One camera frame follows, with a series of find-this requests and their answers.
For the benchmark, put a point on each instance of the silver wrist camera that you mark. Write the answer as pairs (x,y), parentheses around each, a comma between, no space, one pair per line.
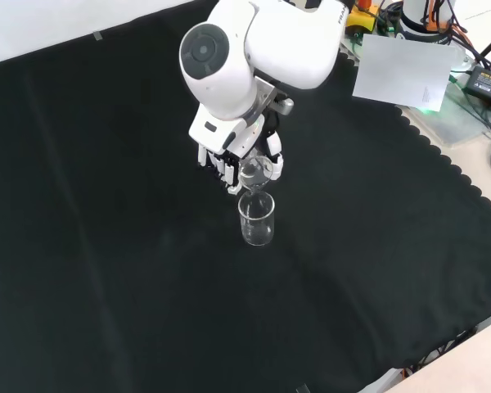
(285,107)

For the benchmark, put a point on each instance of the pale board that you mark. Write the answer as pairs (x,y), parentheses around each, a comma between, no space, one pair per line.
(466,364)

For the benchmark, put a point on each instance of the small clear glass beaker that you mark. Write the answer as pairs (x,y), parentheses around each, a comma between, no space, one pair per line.
(253,174)

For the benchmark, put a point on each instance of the green terminal block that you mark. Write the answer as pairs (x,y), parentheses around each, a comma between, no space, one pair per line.
(390,28)

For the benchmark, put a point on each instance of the white paper sheet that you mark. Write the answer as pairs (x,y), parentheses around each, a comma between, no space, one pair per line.
(401,69)

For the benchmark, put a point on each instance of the black power adapter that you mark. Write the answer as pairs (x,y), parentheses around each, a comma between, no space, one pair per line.
(487,86)

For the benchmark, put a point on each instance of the grey tape strip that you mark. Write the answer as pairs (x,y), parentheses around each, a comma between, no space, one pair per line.
(303,389)
(98,36)

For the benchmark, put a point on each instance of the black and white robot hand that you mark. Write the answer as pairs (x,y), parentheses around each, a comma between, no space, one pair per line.
(225,135)

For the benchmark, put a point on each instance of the black bench cloth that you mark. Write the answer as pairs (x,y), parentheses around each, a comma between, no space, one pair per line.
(127,245)

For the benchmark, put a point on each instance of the large clear glass beaker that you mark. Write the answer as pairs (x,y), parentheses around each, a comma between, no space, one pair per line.
(257,229)

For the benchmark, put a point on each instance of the yellow stop button box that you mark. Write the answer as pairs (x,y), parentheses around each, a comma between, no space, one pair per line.
(362,20)

